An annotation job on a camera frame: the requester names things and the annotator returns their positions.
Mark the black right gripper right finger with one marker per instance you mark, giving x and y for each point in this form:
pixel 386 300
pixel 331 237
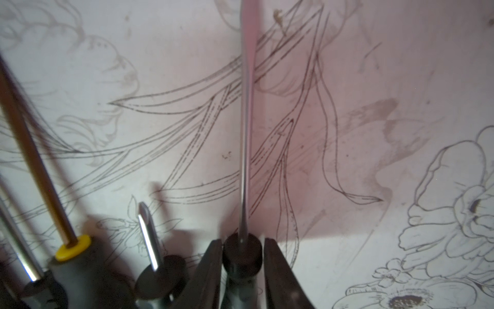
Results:
pixel 283 290

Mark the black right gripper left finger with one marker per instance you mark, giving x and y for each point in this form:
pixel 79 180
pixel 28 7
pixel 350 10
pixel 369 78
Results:
pixel 203 289

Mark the large black yellow screwdriver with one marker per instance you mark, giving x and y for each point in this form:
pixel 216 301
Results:
pixel 78 266

